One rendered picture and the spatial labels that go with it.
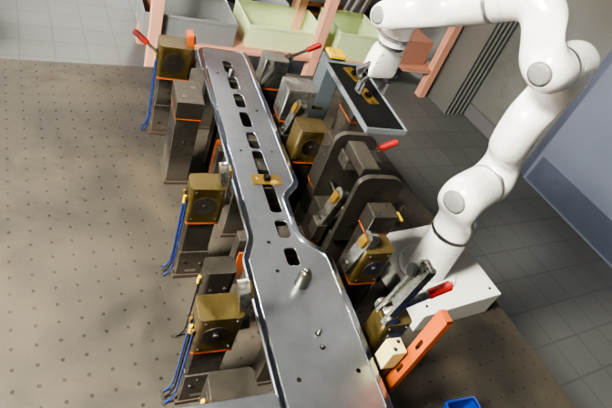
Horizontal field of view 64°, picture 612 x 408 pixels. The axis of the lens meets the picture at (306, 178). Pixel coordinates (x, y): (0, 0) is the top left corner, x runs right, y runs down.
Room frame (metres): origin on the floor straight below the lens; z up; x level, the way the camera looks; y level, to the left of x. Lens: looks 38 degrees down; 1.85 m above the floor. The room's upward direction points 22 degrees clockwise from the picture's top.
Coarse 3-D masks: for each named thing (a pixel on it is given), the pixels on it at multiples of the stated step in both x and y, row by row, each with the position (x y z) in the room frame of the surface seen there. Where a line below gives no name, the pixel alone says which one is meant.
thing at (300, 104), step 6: (300, 102) 1.30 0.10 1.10; (294, 108) 1.29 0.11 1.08; (300, 108) 1.28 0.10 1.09; (294, 114) 1.28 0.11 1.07; (300, 114) 1.29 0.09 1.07; (288, 120) 1.29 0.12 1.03; (282, 126) 1.29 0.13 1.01; (288, 126) 1.28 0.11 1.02; (282, 132) 1.28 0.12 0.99; (288, 132) 1.28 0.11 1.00
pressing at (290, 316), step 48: (240, 144) 1.13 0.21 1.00; (240, 192) 0.94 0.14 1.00; (288, 192) 1.01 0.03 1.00; (288, 240) 0.84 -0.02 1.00; (288, 288) 0.71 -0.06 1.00; (336, 288) 0.76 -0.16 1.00; (288, 336) 0.59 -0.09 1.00; (336, 336) 0.64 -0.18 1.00; (288, 384) 0.50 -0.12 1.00; (336, 384) 0.53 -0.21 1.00
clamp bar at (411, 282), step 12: (408, 264) 0.70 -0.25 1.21; (420, 264) 0.72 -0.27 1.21; (408, 276) 0.71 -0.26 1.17; (420, 276) 0.71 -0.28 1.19; (432, 276) 0.70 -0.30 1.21; (396, 288) 0.71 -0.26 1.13; (408, 288) 0.70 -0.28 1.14; (420, 288) 0.69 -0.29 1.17; (384, 300) 0.71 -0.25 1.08; (396, 300) 0.70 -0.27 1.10; (408, 300) 0.69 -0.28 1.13; (396, 312) 0.69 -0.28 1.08
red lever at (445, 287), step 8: (448, 280) 0.77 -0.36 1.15; (432, 288) 0.75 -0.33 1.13; (440, 288) 0.75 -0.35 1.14; (448, 288) 0.75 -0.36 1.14; (416, 296) 0.73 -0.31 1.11; (424, 296) 0.73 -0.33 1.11; (432, 296) 0.73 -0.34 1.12; (392, 304) 0.71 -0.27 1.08; (408, 304) 0.71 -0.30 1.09; (384, 312) 0.69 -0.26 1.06
